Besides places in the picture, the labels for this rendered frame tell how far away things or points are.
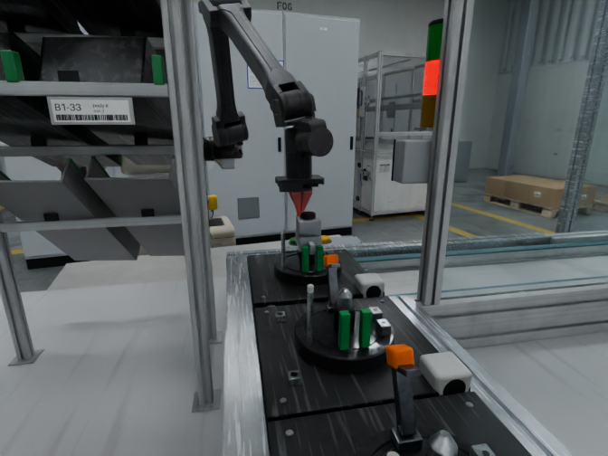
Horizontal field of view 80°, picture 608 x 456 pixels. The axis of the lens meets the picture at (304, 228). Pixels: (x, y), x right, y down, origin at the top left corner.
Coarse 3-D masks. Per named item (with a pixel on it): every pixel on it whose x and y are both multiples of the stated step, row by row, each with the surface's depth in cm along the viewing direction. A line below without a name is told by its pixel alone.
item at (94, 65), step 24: (48, 48) 46; (72, 48) 46; (96, 48) 46; (120, 48) 46; (144, 48) 46; (48, 72) 45; (96, 72) 45; (120, 72) 45; (144, 72) 45; (48, 96) 46; (144, 120) 53; (168, 120) 54; (120, 144) 62; (168, 144) 62
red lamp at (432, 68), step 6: (438, 60) 56; (426, 66) 57; (432, 66) 56; (438, 66) 56; (426, 72) 57; (432, 72) 56; (438, 72) 56; (426, 78) 57; (432, 78) 56; (426, 84) 58; (432, 84) 57; (426, 90) 58; (432, 90) 57
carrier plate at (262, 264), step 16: (256, 256) 84; (272, 256) 84; (352, 256) 84; (256, 272) 75; (272, 272) 75; (352, 272) 75; (256, 288) 68; (272, 288) 68; (288, 288) 68; (304, 288) 68; (320, 288) 68; (352, 288) 68; (256, 304) 63; (272, 304) 63; (288, 304) 64
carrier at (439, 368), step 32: (256, 320) 57; (288, 320) 57; (320, 320) 53; (352, 320) 50; (384, 320) 50; (288, 352) 49; (320, 352) 46; (352, 352) 46; (384, 352) 46; (416, 352) 49; (448, 352) 46; (288, 384) 43; (320, 384) 43; (352, 384) 43; (384, 384) 43; (416, 384) 43; (448, 384) 42; (288, 416) 39
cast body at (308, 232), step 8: (304, 216) 71; (312, 216) 72; (296, 224) 74; (304, 224) 70; (312, 224) 71; (320, 224) 71; (296, 232) 75; (304, 232) 71; (312, 232) 71; (320, 232) 71; (296, 240) 76; (304, 240) 71; (312, 240) 71; (320, 240) 71; (312, 248) 69
